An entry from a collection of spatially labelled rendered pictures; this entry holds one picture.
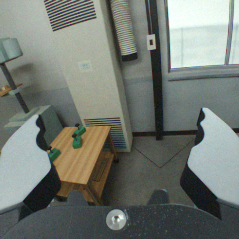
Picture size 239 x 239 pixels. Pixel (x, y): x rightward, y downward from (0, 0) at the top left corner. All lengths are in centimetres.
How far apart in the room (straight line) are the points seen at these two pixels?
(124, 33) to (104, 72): 37
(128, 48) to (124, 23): 21
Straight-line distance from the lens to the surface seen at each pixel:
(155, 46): 139
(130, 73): 155
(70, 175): 107
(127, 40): 131
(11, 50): 163
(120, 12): 133
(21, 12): 207
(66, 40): 138
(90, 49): 129
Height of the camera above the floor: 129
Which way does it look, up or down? 32 degrees down
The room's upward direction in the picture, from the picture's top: 12 degrees counter-clockwise
